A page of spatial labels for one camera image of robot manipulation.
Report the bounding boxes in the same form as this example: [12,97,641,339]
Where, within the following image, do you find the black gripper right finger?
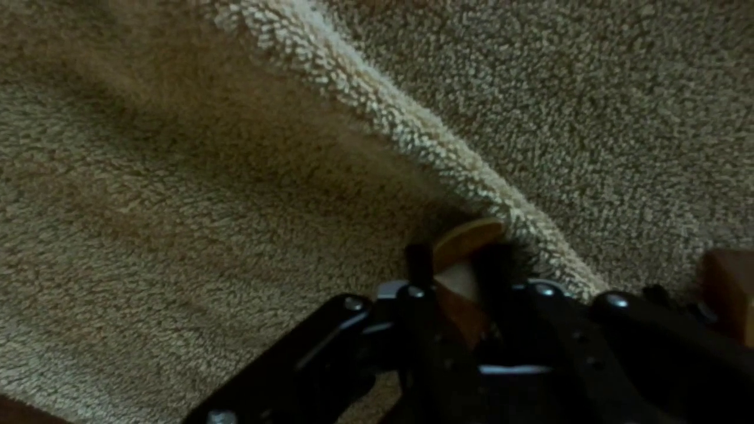
[472,245,754,424]

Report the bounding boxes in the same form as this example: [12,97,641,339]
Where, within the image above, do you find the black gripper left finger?
[181,245,435,424]

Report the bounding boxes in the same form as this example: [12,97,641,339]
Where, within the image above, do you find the small wooden block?
[431,218,506,346]

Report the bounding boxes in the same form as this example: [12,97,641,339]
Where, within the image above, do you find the beige towel on table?
[0,0,603,424]

